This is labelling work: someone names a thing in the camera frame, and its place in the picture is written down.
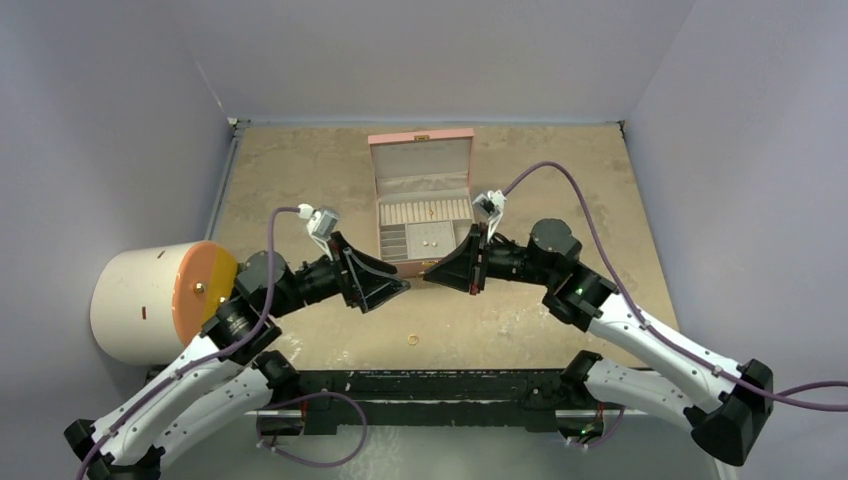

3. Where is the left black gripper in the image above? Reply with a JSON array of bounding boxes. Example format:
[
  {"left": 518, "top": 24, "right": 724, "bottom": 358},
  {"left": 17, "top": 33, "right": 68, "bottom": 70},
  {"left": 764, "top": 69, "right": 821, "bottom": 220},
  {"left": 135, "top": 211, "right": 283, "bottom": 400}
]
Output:
[{"left": 267, "top": 231, "right": 408, "bottom": 318}]

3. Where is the pink jewelry box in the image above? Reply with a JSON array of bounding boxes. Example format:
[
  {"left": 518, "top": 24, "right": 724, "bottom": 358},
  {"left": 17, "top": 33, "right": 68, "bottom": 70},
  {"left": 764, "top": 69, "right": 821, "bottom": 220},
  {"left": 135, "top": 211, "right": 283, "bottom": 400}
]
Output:
[{"left": 368, "top": 128, "right": 475, "bottom": 277}]

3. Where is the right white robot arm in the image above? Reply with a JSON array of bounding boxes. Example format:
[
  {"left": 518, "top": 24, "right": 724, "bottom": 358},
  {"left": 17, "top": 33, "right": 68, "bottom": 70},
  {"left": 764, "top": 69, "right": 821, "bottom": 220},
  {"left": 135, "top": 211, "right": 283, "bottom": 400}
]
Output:
[{"left": 423, "top": 219, "right": 773, "bottom": 467}]

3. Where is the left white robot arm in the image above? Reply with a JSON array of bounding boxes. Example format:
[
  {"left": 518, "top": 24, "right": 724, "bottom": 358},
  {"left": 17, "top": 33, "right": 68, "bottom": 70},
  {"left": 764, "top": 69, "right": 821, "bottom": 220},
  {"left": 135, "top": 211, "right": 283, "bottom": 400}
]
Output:
[{"left": 64, "top": 232, "right": 410, "bottom": 479}]

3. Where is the white cylinder orange lid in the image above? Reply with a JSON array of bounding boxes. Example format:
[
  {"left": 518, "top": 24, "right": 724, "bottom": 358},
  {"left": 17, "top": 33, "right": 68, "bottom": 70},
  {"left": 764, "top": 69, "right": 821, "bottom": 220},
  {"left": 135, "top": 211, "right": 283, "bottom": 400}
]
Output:
[{"left": 90, "top": 241, "right": 239, "bottom": 366}]

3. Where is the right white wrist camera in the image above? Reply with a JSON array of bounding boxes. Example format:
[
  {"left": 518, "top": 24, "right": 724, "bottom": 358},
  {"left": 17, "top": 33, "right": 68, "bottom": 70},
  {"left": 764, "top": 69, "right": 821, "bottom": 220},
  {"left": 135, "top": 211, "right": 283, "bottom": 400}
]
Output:
[{"left": 472, "top": 190, "right": 506, "bottom": 242}]

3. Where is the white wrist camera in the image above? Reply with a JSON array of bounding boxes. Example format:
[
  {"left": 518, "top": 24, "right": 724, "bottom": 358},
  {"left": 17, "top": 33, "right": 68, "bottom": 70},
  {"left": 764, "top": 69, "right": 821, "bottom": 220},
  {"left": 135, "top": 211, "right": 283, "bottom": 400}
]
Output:
[
  {"left": 472, "top": 190, "right": 506, "bottom": 242},
  {"left": 298, "top": 203, "right": 340, "bottom": 257}
]

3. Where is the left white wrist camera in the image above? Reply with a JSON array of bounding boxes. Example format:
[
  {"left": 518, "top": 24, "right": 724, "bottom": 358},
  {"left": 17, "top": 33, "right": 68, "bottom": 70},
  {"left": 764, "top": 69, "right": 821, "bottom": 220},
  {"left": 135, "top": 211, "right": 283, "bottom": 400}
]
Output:
[{"left": 298, "top": 203, "right": 340, "bottom": 257}]

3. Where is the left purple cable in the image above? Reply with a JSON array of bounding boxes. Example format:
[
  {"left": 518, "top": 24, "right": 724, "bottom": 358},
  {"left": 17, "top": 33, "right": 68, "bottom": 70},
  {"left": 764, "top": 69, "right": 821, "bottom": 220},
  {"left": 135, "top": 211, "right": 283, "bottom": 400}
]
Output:
[{"left": 74, "top": 206, "right": 306, "bottom": 480}]

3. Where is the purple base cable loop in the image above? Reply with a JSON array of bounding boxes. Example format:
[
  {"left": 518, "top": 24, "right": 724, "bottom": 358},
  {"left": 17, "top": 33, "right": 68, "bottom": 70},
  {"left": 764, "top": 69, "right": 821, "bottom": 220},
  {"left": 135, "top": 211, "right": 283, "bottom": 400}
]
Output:
[{"left": 256, "top": 390, "right": 368, "bottom": 469}]

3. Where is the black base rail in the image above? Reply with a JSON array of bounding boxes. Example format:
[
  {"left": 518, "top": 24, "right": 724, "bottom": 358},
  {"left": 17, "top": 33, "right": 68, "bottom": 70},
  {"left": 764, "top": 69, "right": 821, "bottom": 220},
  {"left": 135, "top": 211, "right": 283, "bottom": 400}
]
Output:
[{"left": 257, "top": 369, "right": 620, "bottom": 440}]

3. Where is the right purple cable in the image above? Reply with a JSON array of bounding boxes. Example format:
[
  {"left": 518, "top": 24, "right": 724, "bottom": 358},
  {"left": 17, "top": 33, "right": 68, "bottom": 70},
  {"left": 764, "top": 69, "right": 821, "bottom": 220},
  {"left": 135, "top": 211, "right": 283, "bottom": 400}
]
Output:
[{"left": 502, "top": 161, "right": 848, "bottom": 412}]

